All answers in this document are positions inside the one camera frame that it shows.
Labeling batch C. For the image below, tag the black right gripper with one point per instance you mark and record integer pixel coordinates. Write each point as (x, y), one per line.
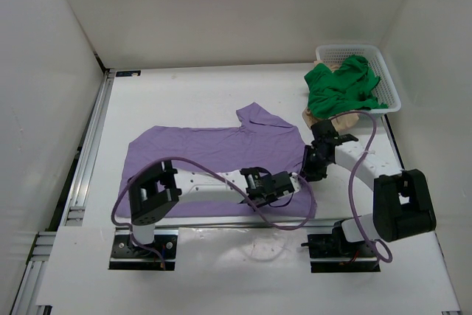
(311, 173)

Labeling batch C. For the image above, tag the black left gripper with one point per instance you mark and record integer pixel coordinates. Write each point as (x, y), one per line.
(271, 200)

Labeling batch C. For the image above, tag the purple t shirt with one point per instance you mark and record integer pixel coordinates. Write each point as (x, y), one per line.
(262, 140)

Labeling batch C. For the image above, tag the green t shirt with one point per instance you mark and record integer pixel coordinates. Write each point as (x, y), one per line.
(370, 80)

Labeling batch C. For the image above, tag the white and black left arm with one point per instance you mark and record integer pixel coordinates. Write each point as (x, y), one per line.
(160, 186)

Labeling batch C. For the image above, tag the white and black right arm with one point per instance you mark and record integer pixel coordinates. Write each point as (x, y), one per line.
(401, 202)

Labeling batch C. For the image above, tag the beige t shirt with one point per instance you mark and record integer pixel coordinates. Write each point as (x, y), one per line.
(332, 121)

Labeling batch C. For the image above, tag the white plastic basket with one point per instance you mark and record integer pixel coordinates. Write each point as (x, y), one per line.
(385, 91)

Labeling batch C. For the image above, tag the blue label sticker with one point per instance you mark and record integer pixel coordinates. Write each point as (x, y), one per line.
(134, 73)

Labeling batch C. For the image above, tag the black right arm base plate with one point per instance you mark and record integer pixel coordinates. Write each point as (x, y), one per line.
(332, 253)

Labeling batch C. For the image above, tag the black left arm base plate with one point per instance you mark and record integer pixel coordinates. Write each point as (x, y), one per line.
(158, 256)

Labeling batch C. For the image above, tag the aluminium table edge rail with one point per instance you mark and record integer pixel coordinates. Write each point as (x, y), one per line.
(170, 223)

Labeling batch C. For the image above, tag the aluminium left frame rail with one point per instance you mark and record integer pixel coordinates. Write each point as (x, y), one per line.
(70, 208)

